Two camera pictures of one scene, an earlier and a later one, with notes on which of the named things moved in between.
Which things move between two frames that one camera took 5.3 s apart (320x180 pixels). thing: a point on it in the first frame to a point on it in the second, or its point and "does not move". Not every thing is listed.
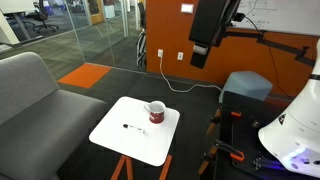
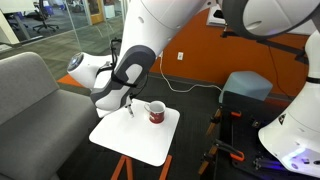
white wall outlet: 180,56 does not move
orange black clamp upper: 215,119 does not move
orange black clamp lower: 218,144 does not move
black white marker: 129,126 to 131,112
